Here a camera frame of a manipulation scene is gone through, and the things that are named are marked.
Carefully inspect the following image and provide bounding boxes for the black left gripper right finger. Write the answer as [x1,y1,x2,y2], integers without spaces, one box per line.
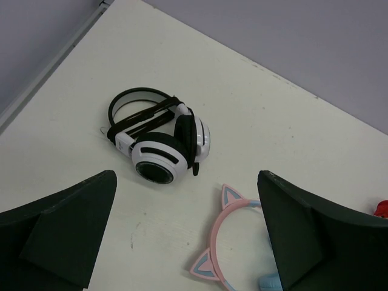
[257,170,387,290]

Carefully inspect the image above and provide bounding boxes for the white black headphones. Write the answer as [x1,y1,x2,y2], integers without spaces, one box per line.
[106,87,211,184]

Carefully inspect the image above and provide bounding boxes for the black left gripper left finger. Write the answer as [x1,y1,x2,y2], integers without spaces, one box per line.
[1,170,117,290]

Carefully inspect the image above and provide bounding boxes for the red black headphones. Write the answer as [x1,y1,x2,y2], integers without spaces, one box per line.
[373,200,388,219]

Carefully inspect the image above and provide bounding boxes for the pink blue cat-ear headphones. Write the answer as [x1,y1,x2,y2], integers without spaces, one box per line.
[186,184,282,290]

